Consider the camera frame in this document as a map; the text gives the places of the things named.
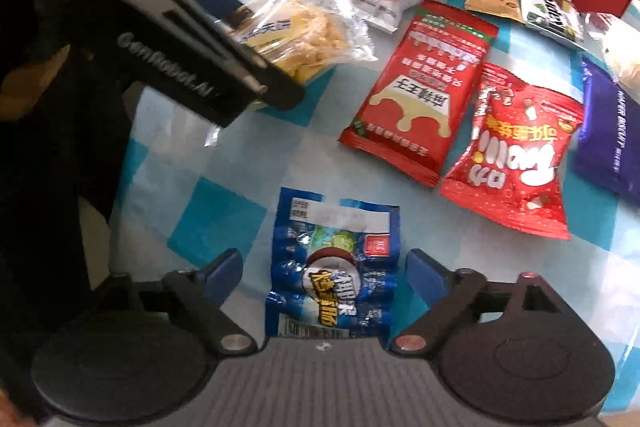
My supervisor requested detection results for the blue snack packet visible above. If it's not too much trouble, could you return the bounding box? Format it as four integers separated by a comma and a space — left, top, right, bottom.
265, 187, 402, 340

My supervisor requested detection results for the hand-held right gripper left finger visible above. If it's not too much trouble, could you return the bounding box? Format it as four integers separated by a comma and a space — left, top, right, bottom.
95, 248, 261, 355

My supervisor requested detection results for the dark purple wafer packet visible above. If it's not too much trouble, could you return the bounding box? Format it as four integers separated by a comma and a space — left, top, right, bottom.
571, 57, 640, 208

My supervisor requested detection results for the clear packet of cream snack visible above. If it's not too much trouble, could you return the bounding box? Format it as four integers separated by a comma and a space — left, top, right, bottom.
582, 12, 640, 98

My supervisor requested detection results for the red candy packet white lettering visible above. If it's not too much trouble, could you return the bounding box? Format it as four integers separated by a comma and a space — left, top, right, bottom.
440, 62, 586, 241

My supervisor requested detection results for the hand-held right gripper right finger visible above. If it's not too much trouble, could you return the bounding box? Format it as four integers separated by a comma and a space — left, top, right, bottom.
390, 248, 566, 355

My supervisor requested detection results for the white and green cookie packet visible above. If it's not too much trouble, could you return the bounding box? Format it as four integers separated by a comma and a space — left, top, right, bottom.
517, 0, 588, 50

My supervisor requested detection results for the clear packet of yellow crisps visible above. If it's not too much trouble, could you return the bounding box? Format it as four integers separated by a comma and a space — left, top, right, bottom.
232, 0, 378, 85

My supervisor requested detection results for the red packet with crown print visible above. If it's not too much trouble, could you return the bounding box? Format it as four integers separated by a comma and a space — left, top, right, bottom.
338, 0, 500, 188

